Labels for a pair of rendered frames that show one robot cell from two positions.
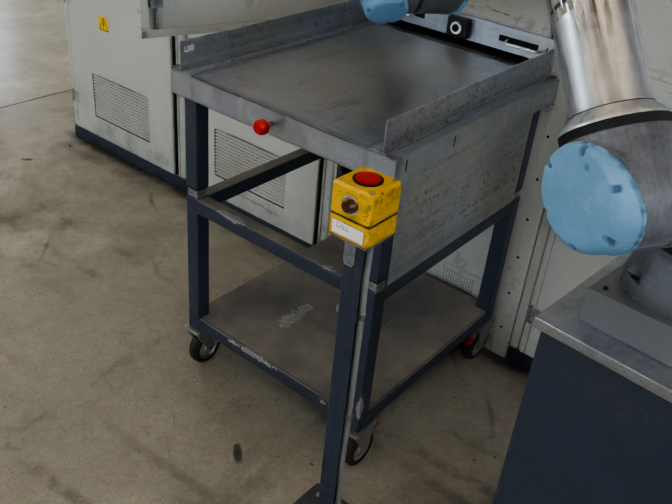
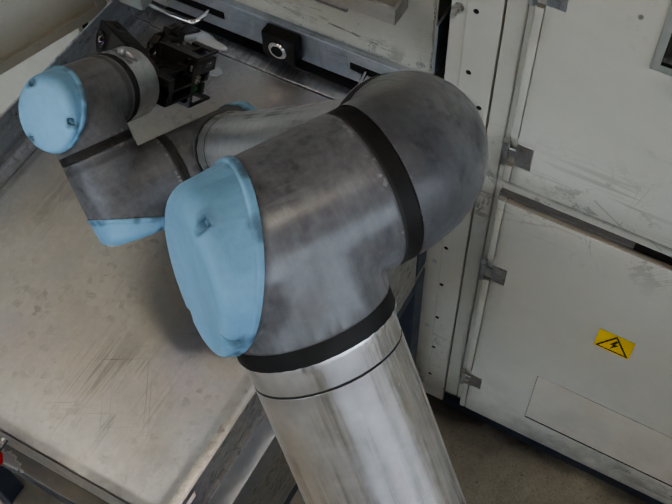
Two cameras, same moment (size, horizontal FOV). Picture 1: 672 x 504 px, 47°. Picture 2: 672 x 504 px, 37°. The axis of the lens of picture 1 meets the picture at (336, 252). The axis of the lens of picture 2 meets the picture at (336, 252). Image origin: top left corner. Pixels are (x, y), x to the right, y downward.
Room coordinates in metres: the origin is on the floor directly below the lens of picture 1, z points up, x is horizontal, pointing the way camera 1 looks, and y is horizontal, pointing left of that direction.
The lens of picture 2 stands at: (0.92, -0.23, 2.01)
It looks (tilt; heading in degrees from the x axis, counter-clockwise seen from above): 57 degrees down; 355
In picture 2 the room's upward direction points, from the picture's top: 2 degrees counter-clockwise
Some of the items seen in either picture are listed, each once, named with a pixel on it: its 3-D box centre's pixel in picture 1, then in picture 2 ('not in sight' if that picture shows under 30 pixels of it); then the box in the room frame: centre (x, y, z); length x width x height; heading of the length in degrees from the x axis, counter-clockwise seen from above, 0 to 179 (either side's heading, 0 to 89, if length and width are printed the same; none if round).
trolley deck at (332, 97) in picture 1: (372, 85); (156, 244); (1.75, -0.05, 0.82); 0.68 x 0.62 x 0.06; 144
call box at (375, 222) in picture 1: (364, 207); not in sight; (1.09, -0.04, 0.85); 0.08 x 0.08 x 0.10; 54
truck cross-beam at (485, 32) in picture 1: (465, 24); (293, 30); (2.07, -0.28, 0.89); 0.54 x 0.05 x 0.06; 54
